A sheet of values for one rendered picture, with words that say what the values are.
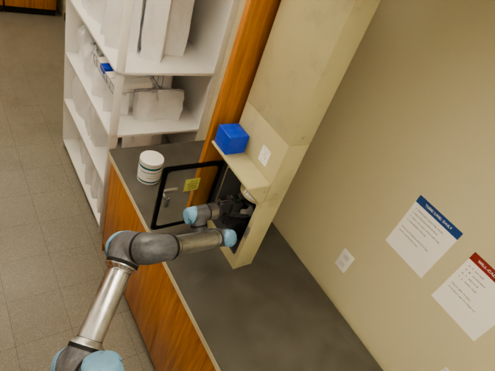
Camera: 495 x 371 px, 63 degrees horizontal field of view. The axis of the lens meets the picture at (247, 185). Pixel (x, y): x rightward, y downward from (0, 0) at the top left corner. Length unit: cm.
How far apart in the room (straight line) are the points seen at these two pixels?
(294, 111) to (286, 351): 103
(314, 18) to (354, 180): 78
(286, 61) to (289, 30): 11
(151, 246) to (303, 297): 94
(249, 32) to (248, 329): 124
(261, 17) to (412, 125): 71
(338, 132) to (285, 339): 97
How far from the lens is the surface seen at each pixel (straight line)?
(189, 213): 177
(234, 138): 169
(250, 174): 168
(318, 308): 211
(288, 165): 164
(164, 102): 286
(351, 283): 208
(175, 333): 219
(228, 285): 200
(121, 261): 150
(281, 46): 158
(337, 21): 140
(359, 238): 197
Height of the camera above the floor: 250
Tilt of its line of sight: 38 degrees down
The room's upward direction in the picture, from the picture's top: 22 degrees clockwise
